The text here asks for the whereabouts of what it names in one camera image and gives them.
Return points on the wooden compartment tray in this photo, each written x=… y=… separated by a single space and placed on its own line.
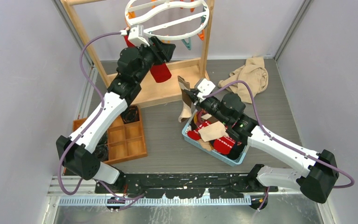
x=122 y=142

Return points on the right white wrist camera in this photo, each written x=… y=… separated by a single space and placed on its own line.
x=204 y=88

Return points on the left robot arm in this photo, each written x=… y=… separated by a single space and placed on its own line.
x=76 y=151

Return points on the white round clip hanger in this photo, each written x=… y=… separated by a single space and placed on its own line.
x=168 y=20

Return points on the teal clothes peg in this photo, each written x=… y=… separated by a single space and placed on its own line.
x=187 y=43

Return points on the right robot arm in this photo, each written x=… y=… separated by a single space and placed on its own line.
x=309 y=171

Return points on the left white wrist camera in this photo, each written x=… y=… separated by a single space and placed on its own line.
x=135 y=36

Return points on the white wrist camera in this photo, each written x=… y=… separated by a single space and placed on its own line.
x=135 y=36
x=204 y=88

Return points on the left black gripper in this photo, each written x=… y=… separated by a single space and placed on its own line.
x=162 y=52

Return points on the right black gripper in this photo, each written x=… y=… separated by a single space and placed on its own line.
x=198 y=103

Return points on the blue plastic basket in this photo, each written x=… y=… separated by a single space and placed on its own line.
x=233 y=158

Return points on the beige brown striped sock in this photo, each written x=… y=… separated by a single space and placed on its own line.
x=187 y=104

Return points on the red white patterned sock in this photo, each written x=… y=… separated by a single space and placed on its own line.
x=221 y=144

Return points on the beige cloth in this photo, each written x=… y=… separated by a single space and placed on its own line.
x=254 y=73

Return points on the beige sock in basket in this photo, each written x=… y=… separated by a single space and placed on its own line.
x=213 y=131

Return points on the wooden hanger stand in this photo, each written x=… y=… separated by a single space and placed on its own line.
x=192 y=70

